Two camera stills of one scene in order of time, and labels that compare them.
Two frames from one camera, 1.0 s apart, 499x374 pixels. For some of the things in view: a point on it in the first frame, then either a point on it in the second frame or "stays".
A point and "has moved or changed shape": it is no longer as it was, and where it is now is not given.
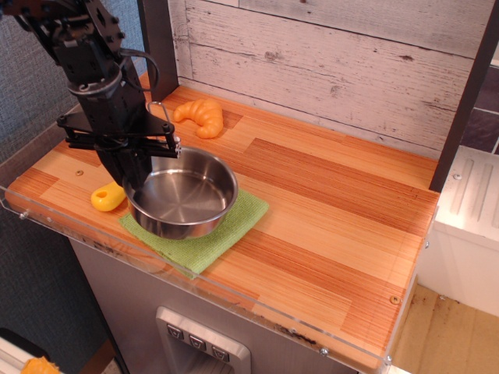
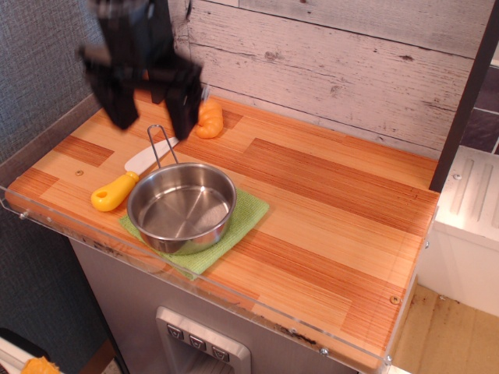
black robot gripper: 113,118 → 137,47
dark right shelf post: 486,51 stays
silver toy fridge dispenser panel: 188,347 stays
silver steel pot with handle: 184,195 has moved or changed shape
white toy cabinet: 461,259 stays
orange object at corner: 39,365 stays
